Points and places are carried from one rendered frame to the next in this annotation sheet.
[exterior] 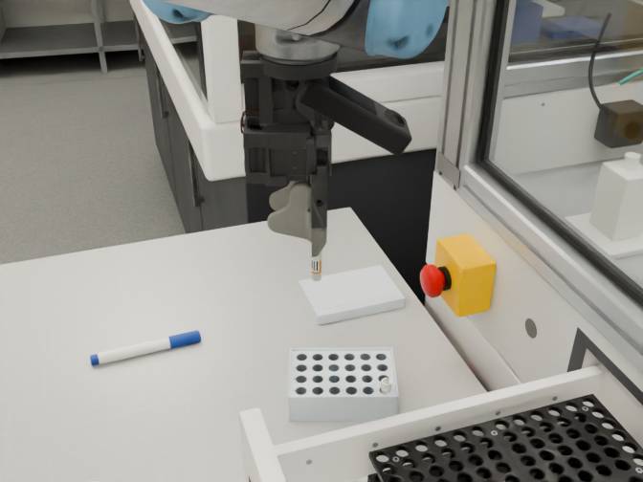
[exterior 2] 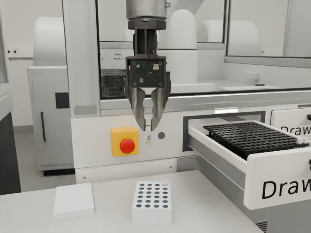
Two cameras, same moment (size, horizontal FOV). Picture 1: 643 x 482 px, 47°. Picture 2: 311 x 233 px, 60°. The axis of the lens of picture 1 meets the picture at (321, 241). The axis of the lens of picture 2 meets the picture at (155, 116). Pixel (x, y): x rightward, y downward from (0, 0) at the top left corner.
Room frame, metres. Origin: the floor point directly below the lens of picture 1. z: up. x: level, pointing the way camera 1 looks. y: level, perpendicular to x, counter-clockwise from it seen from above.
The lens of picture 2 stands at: (0.62, 0.54, 1.12)
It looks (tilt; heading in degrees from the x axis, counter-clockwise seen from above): 13 degrees down; 272
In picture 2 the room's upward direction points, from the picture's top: straight up
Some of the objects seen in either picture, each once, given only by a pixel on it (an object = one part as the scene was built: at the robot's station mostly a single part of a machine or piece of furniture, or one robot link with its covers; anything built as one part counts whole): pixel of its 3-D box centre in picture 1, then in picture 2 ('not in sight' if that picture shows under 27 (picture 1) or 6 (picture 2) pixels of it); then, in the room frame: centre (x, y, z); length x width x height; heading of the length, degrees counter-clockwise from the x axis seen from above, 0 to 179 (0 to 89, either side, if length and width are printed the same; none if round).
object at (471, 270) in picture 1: (460, 274); (124, 141); (0.73, -0.17, 0.88); 0.07 x 0.05 x 0.07; 18
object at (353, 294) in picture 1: (350, 294); (74, 199); (0.84, -0.04, 0.77); 0.13 x 0.09 x 0.02; 109
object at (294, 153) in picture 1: (291, 116); (146, 55); (0.65, 0.03, 1.11); 0.09 x 0.08 x 0.12; 91
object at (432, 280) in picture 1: (435, 279); (127, 145); (0.72, -0.14, 0.88); 0.04 x 0.03 x 0.04; 18
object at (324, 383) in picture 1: (342, 383); (152, 200); (0.64, -0.02, 0.78); 0.12 x 0.08 x 0.04; 90
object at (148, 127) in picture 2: (316, 261); (148, 136); (0.65, 0.01, 0.95); 0.01 x 0.01 x 0.05
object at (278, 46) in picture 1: (298, 32); (148, 9); (0.65, 0.02, 1.19); 0.08 x 0.08 x 0.05
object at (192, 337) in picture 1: (146, 347); not in sight; (0.72, 0.22, 0.77); 0.14 x 0.02 x 0.02; 111
